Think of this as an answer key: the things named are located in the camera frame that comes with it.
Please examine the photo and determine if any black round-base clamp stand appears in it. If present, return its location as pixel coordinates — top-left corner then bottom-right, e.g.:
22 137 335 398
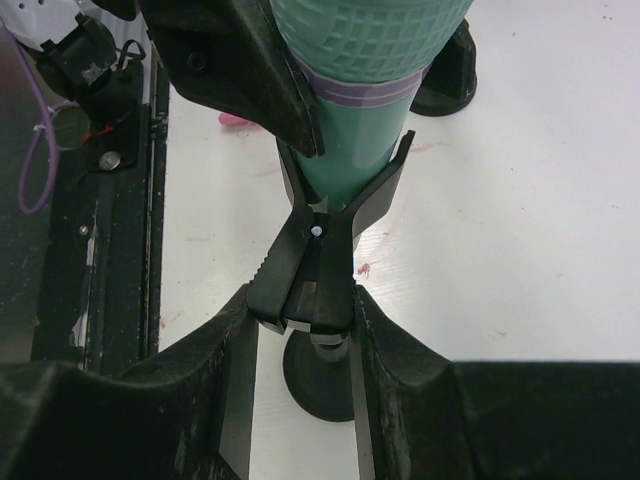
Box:
410 19 477 118

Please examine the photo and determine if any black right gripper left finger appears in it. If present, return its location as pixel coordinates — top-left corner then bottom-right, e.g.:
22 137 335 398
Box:
1 291 258 479

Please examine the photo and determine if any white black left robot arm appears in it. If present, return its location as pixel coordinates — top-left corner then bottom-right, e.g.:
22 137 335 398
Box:
1 1 325 157

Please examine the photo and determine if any black robot base mounting bar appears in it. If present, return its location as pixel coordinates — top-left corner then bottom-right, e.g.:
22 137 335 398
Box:
1 44 169 375

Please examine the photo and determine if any mint green toy microphone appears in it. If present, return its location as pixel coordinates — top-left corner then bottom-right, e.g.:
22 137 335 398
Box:
270 0 471 213

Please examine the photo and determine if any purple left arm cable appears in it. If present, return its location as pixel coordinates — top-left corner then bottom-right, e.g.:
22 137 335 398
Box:
9 34 81 216

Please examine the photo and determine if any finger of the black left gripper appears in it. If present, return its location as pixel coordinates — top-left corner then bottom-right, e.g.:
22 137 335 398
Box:
138 0 325 157

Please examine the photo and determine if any black round-base clip mic stand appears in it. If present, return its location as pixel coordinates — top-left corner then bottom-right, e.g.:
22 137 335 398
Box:
246 131 415 423

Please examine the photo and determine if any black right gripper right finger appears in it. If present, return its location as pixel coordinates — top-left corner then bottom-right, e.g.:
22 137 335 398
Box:
350 288 639 479

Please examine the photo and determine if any pink toy microphone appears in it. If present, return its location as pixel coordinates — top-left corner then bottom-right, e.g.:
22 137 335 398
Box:
218 112 261 131

